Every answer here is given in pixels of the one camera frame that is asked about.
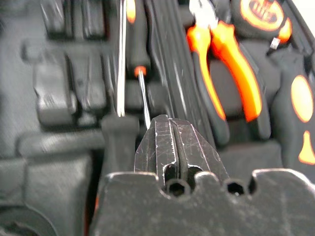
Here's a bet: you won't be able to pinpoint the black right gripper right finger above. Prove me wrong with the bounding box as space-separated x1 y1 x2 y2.
169 118 231 184

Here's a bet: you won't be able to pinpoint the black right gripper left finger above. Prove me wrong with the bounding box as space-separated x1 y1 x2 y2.
133 115 177 180

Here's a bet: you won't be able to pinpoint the black plastic tool case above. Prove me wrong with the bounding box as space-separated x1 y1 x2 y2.
0 0 315 236

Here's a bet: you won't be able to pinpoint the black tool with orange ovals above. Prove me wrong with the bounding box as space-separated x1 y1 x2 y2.
270 72 315 184

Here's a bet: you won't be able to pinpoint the long silver shaft screwdriver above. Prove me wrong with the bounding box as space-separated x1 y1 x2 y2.
116 0 128 118

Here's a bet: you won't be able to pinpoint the black orange tape measure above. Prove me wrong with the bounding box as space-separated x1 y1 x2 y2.
230 0 294 56

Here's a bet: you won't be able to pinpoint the orange black handled pliers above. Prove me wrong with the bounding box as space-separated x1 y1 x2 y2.
186 0 272 147

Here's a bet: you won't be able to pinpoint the black orange handled screwdriver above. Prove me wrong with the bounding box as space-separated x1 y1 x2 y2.
126 0 152 130

